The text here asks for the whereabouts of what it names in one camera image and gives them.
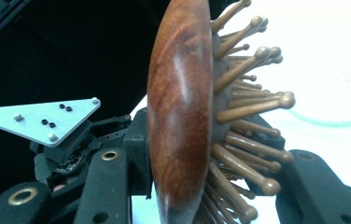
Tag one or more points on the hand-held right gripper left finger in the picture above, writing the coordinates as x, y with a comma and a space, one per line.
106, 186

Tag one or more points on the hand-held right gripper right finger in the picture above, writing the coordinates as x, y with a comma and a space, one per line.
313, 196

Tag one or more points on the wooden paddle hairbrush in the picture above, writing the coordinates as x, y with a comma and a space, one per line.
179, 124

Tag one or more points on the black curtain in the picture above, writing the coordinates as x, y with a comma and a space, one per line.
71, 56

